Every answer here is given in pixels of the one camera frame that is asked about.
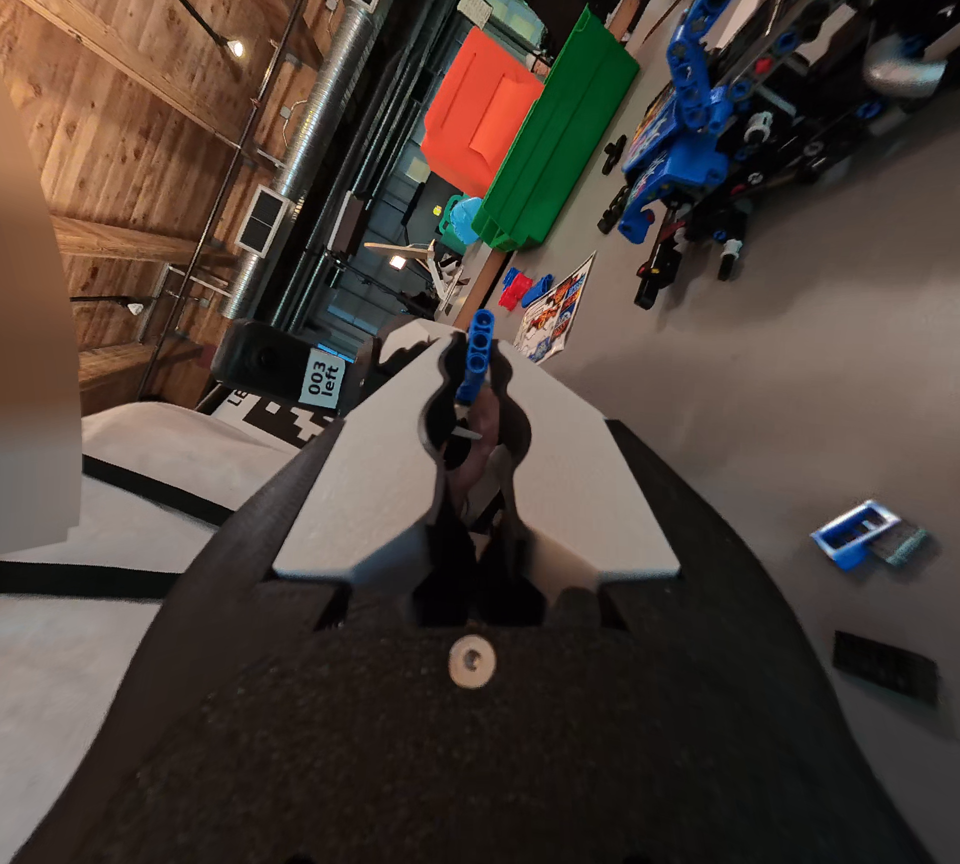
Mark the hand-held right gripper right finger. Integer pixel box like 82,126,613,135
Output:
487,345,682,580

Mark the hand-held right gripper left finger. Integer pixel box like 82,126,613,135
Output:
272,330,481,588

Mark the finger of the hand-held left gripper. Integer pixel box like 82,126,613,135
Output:
375,319,456,375

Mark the blue lego beam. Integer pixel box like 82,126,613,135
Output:
455,309,498,406

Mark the red lego piece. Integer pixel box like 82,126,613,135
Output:
497,266,535,312

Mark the grey studded lego plate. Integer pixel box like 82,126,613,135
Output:
870,525,931,569

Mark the black rectangular lego plate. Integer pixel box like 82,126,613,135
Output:
832,630,940,708

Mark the blue black lego vehicle model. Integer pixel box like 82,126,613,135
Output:
616,0,960,310

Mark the colourful sticker sheet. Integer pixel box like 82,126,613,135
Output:
512,251,597,364

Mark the orange plastic bin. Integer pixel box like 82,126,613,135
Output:
420,26,546,198

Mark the green plastic bin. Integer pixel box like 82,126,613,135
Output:
471,5,641,252

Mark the black shoulder strap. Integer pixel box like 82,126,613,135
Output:
0,455,235,599

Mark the blue lego frame piece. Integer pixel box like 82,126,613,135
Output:
810,500,901,573

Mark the silver air duct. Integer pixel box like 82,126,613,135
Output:
221,0,444,321

